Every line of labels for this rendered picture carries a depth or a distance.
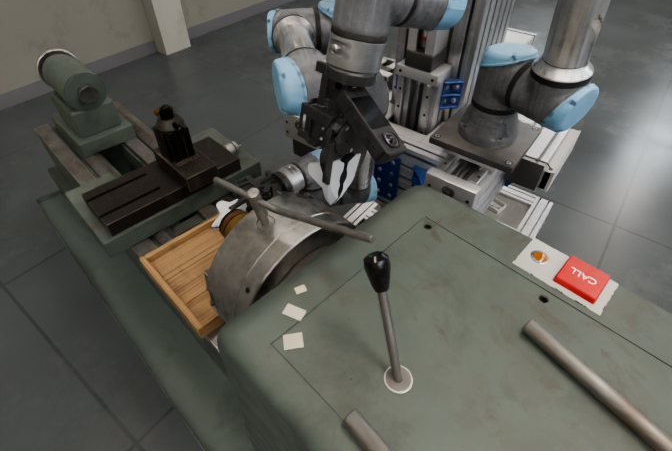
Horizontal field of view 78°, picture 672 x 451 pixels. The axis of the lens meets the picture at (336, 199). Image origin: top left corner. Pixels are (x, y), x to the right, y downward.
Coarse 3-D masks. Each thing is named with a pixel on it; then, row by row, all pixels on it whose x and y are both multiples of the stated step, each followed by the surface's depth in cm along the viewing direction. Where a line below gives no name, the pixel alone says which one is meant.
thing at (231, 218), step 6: (234, 210) 95; (240, 210) 96; (228, 216) 94; (234, 216) 94; (240, 216) 93; (222, 222) 94; (228, 222) 93; (234, 222) 92; (222, 228) 94; (228, 228) 92; (222, 234) 95
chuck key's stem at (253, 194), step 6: (252, 192) 69; (258, 192) 69; (252, 198) 68; (258, 198) 69; (252, 204) 70; (258, 210) 71; (264, 210) 72; (258, 216) 72; (264, 216) 73; (264, 222) 74
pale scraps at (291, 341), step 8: (296, 288) 62; (304, 288) 62; (288, 304) 60; (288, 312) 59; (296, 312) 59; (304, 312) 59; (288, 336) 56; (296, 336) 56; (288, 344) 56; (296, 344) 56
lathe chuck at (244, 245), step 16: (288, 208) 78; (304, 208) 79; (320, 208) 81; (240, 224) 76; (256, 224) 76; (288, 224) 75; (224, 240) 76; (240, 240) 75; (256, 240) 73; (272, 240) 73; (224, 256) 75; (240, 256) 73; (256, 256) 72; (208, 272) 77; (224, 272) 74; (240, 272) 72; (208, 288) 78; (224, 288) 75; (240, 288) 72; (224, 304) 75; (224, 320) 80
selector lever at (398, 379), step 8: (384, 296) 49; (384, 304) 49; (384, 312) 50; (384, 320) 50; (384, 328) 50; (392, 328) 50; (392, 336) 50; (392, 344) 50; (392, 352) 51; (392, 360) 51; (392, 368) 51; (400, 368) 51; (384, 376) 52; (392, 376) 52; (400, 376) 52; (408, 376) 52; (392, 384) 51; (400, 384) 51; (408, 384) 51; (400, 392) 51
